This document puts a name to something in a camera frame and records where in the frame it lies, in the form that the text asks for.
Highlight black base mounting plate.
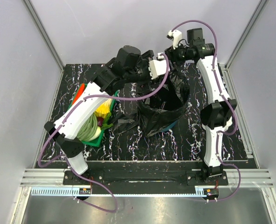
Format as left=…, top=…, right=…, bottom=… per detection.
left=35, top=160, right=229, bottom=187

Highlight green vegetable basket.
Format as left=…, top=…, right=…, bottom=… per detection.
left=67, top=83, right=119, bottom=147

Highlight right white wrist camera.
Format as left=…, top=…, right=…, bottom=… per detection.
left=166, top=29, right=182, bottom=49

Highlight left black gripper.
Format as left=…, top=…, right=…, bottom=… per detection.
left=125, top=50, right=163, bottom=93

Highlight purple onion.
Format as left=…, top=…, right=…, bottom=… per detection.
left=97, top=117, right=104, bottom=127

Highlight yellow white napa cabbage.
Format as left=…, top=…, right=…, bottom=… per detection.
left=94, top=98, right=112, bottom=119

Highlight teal trash bin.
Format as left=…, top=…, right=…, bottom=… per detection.
left=161, top=120, right=178, bottom=132

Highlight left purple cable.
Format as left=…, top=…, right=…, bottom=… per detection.
left=37, top=54, right=170, bottom=213

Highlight black trash bag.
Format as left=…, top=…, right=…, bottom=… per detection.
left=109, top=113, right=139, bottom=134
left=136, top=69, right=190, bottom=137

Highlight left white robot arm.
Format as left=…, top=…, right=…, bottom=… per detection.
left=44, top=45, right=154, bottom=184

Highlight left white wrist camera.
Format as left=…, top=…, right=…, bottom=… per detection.
left=149, top=52, right=170, bottom=80

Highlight aluminium frame rail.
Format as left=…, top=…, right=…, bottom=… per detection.
left=219, top=64, right=273, bottom=188

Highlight white round vegetable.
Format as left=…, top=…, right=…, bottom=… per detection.
left=89, top=126, right=101, bottom=141

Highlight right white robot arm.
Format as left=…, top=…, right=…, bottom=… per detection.
left=166, top=28, right=237, bottom=185

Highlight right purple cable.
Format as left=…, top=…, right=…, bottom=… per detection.
left=171, top=20, right=241, bottom=203

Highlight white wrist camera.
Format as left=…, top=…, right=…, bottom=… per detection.
left=149, top=52, right=170, bottom=80
left=166, top=29, right=182, bottom=49

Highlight orange carrot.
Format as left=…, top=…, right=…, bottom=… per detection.
left=72, top=84, right=86, bottom=105

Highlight purple cable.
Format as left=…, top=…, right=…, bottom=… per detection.
left=171, top=20, right=241, bottom=203
left=37, top=54, right=170, bottom=213

